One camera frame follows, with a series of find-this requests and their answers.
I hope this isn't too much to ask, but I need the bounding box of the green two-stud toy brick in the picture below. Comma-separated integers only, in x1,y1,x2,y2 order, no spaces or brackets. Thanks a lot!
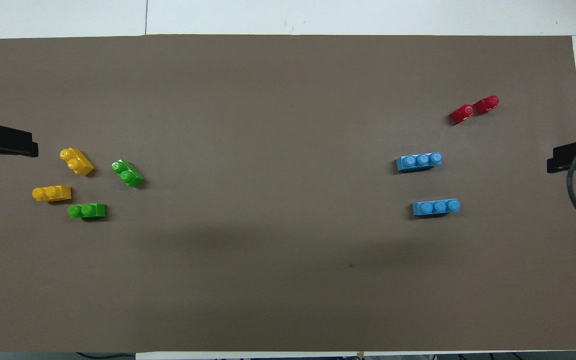
111,159,145,189
67,202,107,220

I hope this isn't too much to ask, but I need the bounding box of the blue three-stud toy brick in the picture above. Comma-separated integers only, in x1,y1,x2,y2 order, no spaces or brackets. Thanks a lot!
396,151,443,174
412,198,461,217

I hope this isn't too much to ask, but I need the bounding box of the yellow two-stud toy brick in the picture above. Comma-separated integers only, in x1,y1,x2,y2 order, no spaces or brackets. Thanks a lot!
32,185,72,203
59,147,95,177

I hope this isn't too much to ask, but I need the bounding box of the red single-stud toy brick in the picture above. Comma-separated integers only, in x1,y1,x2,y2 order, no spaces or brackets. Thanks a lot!
473,95,500,116
449,104,475,126

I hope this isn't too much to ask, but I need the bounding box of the brown paper table mat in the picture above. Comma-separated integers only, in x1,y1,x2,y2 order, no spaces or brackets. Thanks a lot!
0,34,576,353

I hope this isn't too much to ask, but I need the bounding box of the black cable under table edge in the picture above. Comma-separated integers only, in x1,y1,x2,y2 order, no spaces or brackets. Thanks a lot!
75,352,136,360

